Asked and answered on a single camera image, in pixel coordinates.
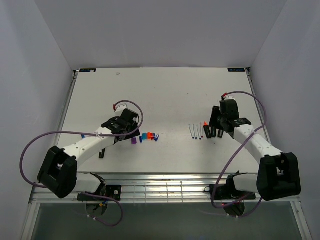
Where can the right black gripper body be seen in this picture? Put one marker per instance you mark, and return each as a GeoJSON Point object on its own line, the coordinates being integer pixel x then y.
{"type": "Point", "coordinates": [222, 119]}

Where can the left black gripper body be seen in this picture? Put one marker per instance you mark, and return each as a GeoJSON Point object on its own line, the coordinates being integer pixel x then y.
{"type": "Point", "coordinates": [132, 128]}

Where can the blue capped black highlighter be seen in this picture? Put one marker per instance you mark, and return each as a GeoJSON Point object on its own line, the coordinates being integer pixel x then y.
{"type": "Point", "coordinates": [213, 132]}

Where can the orange capped black highlighter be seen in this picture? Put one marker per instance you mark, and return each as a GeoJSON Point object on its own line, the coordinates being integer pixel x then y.
{"type": "Point", "coordinates": [207, 130]}

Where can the purple capped black highlighter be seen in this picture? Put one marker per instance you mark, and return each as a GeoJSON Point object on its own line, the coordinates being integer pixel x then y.
{"type": "Point", "coordinates": [220, 133]}

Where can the purple highlighter cap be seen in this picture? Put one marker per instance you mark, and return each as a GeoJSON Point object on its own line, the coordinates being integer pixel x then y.
{"type": "Point", "coordinates": [134, 140]}

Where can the white pen red end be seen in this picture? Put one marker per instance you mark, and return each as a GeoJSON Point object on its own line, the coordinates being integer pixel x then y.
{"type": "Point", "coordinates": [201, 130]}

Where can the pink capped black highlighter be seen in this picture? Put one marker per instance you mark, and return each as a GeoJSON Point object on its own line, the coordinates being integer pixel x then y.
{"type": "Point", "coordinates": [102, 154]}

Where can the white pen blue end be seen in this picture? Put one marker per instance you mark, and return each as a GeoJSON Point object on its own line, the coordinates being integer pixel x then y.
{"type": "Point", "coordinates": [195, 132]}

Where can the orange highlighter cap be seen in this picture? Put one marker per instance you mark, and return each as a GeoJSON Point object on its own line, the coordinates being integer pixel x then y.
{"type": "Point", "coordinates": [149, 135]}

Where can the small blue capped pen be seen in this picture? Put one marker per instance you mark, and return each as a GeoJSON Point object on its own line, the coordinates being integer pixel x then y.
{"type": "Point", "coordinates": [191, 131]}

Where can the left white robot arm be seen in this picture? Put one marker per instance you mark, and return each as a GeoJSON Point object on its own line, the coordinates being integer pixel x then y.
{"type": "Point", "coordinates": [59, 171]}

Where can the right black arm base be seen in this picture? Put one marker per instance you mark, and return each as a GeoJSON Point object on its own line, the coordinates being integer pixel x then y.
{"type": "Point", "coordinates": [228, 190]}

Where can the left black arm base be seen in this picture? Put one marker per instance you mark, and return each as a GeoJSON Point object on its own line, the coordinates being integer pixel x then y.
{"type": "Point", "coordinates": [107, 191]}

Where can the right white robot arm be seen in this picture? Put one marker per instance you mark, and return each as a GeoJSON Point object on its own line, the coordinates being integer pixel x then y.
{"type": "Point", "coordinates": [278, 172]}

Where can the right blue corner label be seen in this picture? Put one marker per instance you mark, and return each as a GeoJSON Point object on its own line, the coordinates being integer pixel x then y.
{"type": "Point", "coordinates": [236, 70]}

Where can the blue corner label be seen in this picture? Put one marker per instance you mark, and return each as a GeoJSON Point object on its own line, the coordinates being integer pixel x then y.
{"type": "Point", "coordinates": [236, 70]}
{"type": "Point", "coordinates": [87, 70]}

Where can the left blue corner label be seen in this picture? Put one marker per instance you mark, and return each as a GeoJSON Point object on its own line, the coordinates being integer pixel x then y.
{"type": "Point", "coordinates": [87, 70]}

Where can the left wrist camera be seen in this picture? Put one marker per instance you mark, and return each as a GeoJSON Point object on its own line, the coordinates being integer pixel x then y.
{"type": "Point", "coordinates": [118, 109]}

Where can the aluminium frame rail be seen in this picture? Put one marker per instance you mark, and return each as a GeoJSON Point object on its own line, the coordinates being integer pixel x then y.
{"type": "Point", "coordinates": [138, 188]}

